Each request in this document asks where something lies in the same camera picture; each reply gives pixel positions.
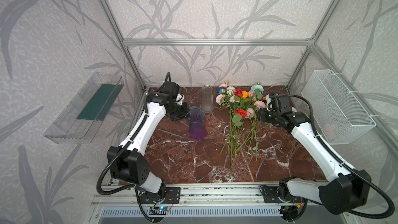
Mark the clear frosted glass vase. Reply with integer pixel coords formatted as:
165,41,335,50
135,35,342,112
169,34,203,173
201,85,214,113

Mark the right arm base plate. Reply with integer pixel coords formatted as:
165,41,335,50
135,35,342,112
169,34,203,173
259,185,304,205

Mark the mixed artificial flower pile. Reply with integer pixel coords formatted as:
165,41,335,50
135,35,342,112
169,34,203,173
216,82,258,160

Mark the purple glass vase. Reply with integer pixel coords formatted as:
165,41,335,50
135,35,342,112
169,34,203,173
188,107,206,141

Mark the red rose stem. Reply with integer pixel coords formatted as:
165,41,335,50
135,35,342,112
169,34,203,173
227,109,247,170

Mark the light blue flower stem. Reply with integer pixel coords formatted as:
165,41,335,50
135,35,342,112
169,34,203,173
245,83,265,122

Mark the aluminium front rail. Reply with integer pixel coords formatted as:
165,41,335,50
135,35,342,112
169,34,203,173
90,181,285,207

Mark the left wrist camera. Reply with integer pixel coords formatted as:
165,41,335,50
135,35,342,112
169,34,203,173
175,93,184,105

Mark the white wire mesh basket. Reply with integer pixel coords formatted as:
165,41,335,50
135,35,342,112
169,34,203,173
301,69,376,145

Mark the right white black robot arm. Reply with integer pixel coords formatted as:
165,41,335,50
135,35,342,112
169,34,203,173
258,94,396,219

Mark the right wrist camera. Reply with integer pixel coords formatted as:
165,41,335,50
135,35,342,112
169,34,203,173
263,94,272,107

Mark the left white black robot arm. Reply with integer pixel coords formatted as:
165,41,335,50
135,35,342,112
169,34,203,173
96,82,189,199

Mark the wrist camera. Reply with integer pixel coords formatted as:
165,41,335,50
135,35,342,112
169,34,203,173
263,94,272,107
175,93,184,105

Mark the clear plastic wall bin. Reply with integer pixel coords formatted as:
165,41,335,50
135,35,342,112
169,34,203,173
44,72,124,144

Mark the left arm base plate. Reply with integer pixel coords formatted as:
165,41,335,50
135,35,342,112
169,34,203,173
138,186,181,204

